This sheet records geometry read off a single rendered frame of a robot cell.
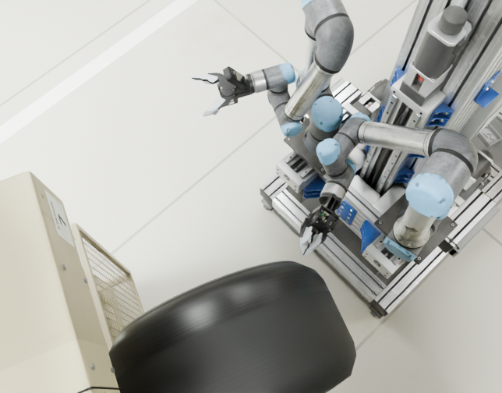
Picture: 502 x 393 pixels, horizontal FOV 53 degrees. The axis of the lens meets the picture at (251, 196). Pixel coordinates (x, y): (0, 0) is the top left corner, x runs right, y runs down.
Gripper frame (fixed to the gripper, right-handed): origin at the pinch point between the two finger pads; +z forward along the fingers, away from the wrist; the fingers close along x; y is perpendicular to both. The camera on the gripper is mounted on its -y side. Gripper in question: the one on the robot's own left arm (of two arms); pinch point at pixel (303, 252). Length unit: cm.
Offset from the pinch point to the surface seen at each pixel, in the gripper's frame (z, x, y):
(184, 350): 49, -24, 36
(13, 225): 48, -62, 55
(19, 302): 58, -54, 57
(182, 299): 39, -30, 33
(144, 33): -127, -116, -131
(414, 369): -11, 95, -72
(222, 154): -73, -35, -110
